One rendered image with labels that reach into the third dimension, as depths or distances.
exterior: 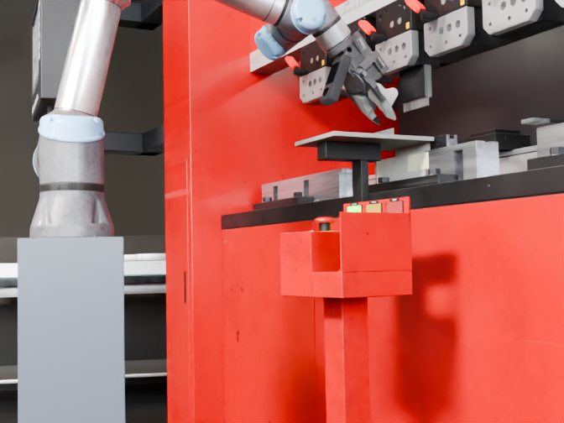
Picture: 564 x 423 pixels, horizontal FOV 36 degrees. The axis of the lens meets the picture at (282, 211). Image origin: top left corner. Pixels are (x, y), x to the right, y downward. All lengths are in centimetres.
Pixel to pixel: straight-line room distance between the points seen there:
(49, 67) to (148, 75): 273
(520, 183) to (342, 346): 43
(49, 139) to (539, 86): 142
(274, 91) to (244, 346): 85
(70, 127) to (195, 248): 117
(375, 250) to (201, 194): 124
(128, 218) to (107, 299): 382
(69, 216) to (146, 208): 380
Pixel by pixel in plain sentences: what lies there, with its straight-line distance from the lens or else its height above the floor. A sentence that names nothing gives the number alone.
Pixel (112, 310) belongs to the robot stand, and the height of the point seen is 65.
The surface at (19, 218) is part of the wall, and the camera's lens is 536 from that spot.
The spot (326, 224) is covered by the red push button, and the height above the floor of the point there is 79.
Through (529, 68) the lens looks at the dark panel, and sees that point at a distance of 253.
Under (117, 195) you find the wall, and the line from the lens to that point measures 535.
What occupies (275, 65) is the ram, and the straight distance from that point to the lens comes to 273.
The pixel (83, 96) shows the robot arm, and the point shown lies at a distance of 175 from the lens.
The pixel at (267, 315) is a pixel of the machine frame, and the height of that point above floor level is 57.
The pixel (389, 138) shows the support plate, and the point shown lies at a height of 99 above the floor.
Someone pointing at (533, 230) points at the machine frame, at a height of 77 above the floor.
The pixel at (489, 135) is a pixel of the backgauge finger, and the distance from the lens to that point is 213.
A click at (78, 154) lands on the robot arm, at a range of 158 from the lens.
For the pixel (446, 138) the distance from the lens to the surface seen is 194.
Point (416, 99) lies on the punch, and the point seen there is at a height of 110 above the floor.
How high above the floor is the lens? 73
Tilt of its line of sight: 3 degrees up
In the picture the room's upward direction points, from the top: 1 degrees counter-clockwise
